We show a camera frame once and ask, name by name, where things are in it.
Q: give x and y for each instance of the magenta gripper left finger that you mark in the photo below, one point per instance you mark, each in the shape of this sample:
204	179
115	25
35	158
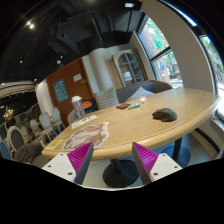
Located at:
72	166

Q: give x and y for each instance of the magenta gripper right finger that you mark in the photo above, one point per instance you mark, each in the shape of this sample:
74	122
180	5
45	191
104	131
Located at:
152	166

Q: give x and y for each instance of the cat-shaped mouse pad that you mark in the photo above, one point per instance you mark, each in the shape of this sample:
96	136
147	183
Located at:
97	134

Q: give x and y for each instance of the black computer mouse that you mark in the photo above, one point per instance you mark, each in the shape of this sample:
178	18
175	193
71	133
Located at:
165	115

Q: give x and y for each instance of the yellow sticker card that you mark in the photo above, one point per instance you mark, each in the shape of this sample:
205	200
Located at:
53	144

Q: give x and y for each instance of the black round table base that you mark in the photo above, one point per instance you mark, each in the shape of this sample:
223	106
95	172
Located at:
120	173

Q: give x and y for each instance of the white upholstered chair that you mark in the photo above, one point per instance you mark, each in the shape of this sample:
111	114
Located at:
47	125

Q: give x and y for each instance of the grey tufted chair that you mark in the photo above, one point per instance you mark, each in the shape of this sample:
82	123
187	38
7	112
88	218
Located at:
32	154

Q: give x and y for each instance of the oval wooden table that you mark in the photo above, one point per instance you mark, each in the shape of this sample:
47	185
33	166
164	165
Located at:
192	106

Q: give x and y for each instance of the white paper sheet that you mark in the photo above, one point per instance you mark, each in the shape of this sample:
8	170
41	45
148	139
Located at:
83	121

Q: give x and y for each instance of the small teal object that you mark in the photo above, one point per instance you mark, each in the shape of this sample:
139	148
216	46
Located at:
133	106

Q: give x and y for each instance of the small dark red box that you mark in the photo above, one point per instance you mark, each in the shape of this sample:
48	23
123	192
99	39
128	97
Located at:
123	106

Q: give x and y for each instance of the small pink white object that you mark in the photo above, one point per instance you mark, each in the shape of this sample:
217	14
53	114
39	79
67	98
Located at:
142	99

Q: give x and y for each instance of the light grey cushion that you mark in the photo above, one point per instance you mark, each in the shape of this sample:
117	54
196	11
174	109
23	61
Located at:
139	93

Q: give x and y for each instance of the striped cushion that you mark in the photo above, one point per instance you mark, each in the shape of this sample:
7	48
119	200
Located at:
107	98

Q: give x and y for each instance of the grey sofa bench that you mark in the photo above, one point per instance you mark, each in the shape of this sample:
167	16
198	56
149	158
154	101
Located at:
152	85

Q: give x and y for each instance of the arched glass display cabinet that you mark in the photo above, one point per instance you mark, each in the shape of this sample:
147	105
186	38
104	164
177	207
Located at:
129	67

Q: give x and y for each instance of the teal wall poster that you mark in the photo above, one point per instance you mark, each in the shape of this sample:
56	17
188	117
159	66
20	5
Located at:
60	91

